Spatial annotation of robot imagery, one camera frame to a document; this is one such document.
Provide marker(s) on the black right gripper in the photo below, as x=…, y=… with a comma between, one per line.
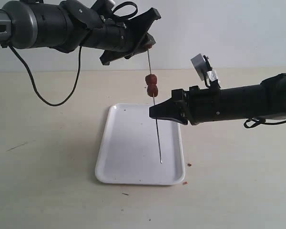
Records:
x=193, y=107

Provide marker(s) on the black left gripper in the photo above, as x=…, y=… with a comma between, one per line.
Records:
x=121, y=36

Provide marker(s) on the thin metal skewer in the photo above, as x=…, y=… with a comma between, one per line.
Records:
x=156, y=121

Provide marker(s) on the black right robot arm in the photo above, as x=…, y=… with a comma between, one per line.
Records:
x=262, y=104

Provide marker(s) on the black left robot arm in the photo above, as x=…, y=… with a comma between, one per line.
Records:
x=27, y=24

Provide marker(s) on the white rectangular plastic tray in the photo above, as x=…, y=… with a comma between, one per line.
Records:
x=129, y=152

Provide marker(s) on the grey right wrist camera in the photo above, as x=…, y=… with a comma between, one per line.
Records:
x=205, y=71

